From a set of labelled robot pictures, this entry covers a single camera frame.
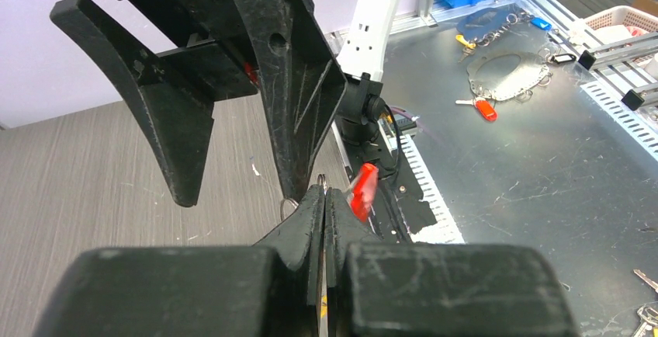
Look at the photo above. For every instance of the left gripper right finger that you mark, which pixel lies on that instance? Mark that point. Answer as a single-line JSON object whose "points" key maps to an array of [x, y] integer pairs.
{"points": [[375, 288]]}

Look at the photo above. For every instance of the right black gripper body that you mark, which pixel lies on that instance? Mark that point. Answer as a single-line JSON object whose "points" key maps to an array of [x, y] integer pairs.
{"points": [[197, 57]]}

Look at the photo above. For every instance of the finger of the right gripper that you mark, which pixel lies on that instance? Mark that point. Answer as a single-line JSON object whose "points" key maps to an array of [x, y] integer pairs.
{"points": [[301, 84], [174, 116]]}

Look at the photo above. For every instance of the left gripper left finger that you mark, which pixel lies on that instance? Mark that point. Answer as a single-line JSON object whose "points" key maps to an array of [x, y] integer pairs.
{"points": [[270, 288]]}

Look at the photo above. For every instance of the red handled metal keyring holder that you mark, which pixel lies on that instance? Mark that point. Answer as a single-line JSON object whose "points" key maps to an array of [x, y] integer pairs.
{"points": [[359, 195]]}

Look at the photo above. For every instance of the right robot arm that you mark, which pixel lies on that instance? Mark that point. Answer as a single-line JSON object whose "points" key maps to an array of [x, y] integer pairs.
{"points": [[227, 49]]}

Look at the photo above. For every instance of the grey metal keyring holder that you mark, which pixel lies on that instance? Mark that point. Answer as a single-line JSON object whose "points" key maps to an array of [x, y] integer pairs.
{"points": [[487, 81]]}

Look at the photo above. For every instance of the yellow key on holder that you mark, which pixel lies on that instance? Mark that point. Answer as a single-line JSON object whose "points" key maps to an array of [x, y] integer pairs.
{"points": [[468, 47]]}

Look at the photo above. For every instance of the red tagged key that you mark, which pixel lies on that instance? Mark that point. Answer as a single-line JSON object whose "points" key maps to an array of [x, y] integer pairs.
{"points": [[483, 106]]}

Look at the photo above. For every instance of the blue tag on holder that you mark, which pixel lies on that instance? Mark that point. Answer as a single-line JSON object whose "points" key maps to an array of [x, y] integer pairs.
{"points": [[541, 23]]}

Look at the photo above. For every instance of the black tagged key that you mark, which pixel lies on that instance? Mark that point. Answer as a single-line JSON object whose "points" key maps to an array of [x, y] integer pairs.
{"points": [[558, 59]]}

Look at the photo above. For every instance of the white basket at edge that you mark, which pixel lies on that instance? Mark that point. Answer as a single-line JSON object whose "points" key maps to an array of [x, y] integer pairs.
{"points": [[620, 23]]}

